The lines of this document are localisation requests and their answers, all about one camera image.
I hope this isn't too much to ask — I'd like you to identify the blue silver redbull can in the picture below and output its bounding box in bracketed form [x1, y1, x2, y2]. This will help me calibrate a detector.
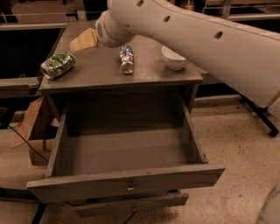
[119, 45, 135, 74]

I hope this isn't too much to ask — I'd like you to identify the brown cardboard box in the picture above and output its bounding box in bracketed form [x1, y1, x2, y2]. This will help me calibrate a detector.
[10, 96, 58, 166]

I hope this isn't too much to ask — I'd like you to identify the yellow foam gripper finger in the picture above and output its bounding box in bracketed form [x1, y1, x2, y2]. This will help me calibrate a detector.
[69, 28, 98, 53]

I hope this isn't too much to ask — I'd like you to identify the grey lower drawer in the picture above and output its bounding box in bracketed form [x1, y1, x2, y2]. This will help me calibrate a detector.
[74, 190, 189, 218]

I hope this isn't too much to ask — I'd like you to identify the black floor cable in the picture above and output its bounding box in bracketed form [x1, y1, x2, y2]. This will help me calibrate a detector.
[8, 124, 50, 164]

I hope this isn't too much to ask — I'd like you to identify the grey wooden cabinet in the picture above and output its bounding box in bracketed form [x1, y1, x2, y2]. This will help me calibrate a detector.
[38, 20, 205, 121]

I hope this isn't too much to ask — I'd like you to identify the open grey top drawer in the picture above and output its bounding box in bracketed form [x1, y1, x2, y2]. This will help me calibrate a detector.
[27, 92, 225, 203]

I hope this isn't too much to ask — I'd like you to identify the green crushed soda can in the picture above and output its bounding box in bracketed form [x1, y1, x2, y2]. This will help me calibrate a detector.
[40, 52, 76, 80]

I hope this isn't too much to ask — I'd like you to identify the white ceramic bowl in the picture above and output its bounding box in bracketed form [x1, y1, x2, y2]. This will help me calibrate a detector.
[161, 46, 188, 71]

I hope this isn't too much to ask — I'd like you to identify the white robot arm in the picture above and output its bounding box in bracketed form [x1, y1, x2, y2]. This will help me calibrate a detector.
[70, 0, 280, 109]

